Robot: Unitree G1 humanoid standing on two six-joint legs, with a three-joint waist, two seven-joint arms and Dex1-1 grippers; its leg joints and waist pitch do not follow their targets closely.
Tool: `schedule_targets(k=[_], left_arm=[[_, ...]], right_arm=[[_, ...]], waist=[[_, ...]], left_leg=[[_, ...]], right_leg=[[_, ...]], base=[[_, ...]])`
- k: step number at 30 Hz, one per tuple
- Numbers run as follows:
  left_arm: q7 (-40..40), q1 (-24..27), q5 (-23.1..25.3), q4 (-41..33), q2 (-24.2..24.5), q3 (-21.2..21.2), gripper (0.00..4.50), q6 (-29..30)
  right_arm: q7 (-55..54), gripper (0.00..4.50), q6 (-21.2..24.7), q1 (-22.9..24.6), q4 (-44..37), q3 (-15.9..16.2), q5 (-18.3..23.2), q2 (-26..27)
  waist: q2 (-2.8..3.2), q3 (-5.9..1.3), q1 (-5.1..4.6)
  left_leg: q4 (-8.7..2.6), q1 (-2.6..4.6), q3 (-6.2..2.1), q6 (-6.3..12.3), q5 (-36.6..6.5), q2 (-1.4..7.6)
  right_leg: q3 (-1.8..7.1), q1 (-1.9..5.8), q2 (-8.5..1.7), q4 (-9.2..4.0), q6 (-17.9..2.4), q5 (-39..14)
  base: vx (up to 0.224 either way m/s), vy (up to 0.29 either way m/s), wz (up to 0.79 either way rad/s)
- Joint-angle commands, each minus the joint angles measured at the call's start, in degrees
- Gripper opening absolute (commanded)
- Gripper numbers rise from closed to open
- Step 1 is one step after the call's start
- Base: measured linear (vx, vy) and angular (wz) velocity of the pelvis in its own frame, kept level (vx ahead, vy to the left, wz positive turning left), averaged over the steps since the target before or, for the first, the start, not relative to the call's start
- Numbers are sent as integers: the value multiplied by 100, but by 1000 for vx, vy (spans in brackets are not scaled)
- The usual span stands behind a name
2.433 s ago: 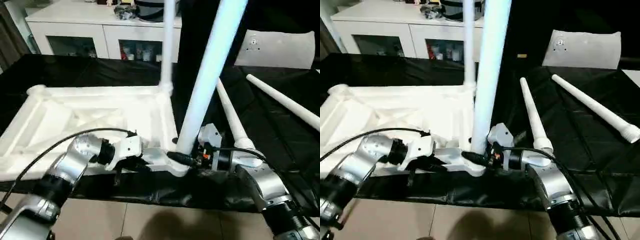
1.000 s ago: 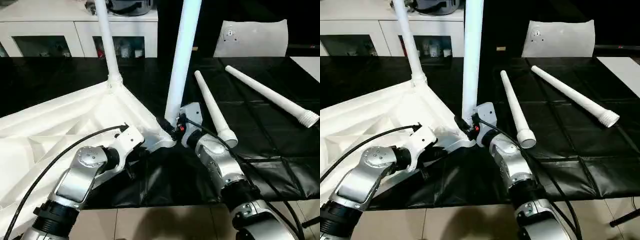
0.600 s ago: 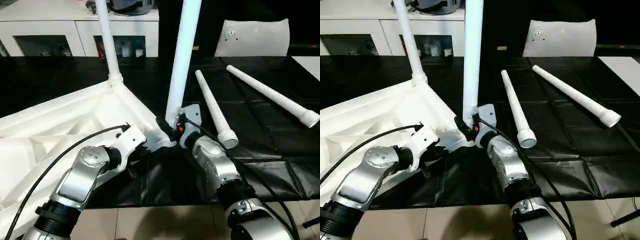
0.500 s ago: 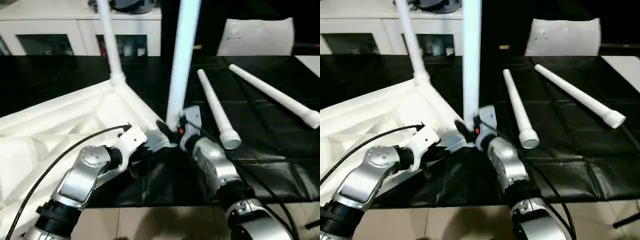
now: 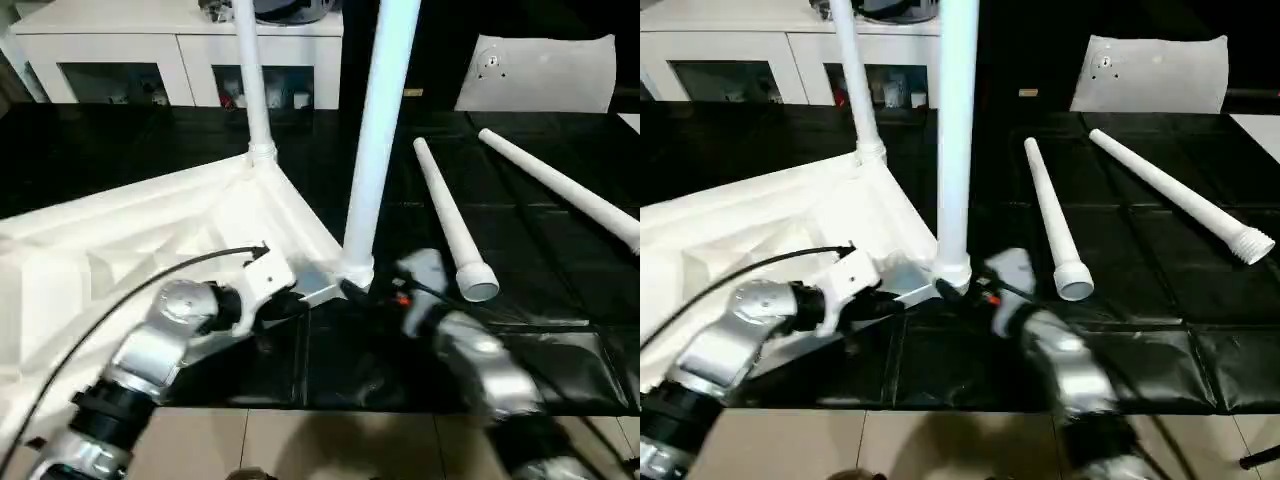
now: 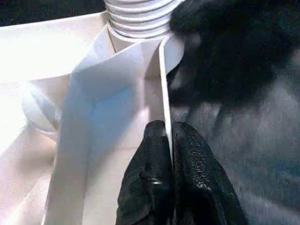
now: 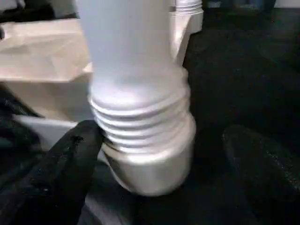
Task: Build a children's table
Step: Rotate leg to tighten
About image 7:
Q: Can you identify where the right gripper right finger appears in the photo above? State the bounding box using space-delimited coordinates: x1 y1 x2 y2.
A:
222 126 300 225

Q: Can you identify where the black work mat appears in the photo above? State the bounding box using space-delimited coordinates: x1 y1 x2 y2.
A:
0 0 300 225

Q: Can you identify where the white plastic table leg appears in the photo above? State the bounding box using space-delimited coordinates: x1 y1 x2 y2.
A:
75 0 191 154
174 0 203 13

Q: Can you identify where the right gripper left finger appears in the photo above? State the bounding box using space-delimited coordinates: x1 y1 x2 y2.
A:
0 120 105 225

